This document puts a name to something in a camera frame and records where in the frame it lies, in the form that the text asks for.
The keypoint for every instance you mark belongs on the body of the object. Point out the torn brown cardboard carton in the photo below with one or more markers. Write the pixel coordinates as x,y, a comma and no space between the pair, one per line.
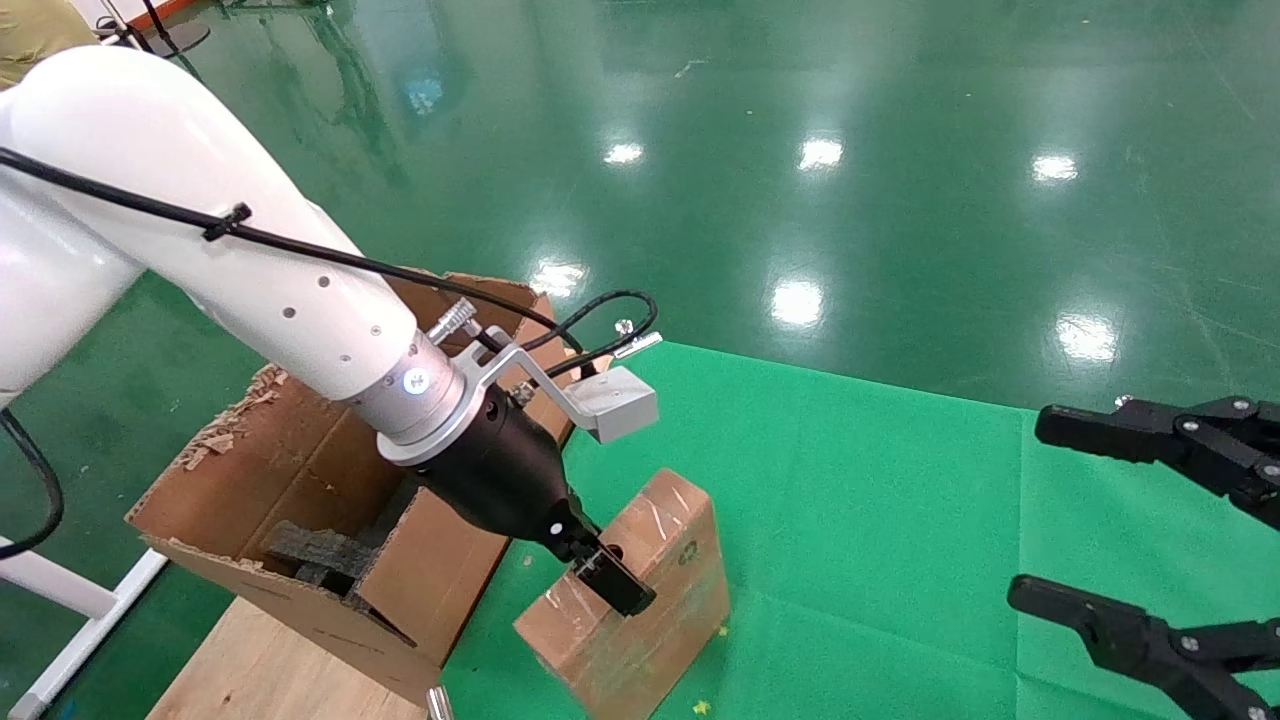
300,450

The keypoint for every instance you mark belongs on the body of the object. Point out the green cloth table mat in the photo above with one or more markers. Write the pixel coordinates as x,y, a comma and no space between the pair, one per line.
900,520

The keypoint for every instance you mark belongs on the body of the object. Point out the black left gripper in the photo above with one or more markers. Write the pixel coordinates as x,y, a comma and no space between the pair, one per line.
500,470

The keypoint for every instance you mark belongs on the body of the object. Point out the black round stand base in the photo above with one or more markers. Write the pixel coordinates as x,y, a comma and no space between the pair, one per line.
180,38

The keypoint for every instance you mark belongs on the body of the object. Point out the black foam padding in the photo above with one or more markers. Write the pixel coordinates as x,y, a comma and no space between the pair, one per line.
315,555

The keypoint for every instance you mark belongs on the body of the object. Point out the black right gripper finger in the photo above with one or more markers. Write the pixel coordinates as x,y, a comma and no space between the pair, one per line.
1170,660
1200,445

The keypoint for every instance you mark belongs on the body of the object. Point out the white pipe rack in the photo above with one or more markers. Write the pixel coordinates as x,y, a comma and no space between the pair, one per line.
112,22

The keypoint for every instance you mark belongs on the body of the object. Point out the small taped cardboard box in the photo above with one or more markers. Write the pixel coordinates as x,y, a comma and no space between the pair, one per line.
660,640

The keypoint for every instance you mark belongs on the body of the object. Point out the person in yellow shirt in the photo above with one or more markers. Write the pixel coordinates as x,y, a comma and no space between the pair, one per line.
40,40

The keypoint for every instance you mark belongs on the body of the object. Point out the silver table clamp bolt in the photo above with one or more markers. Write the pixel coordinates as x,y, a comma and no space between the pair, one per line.
638,345
440,703

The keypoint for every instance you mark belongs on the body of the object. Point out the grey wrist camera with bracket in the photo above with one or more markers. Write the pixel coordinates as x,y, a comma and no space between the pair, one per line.
620,405

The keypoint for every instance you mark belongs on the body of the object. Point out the white pipe frame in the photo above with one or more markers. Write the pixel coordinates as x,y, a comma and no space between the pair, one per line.
60,590

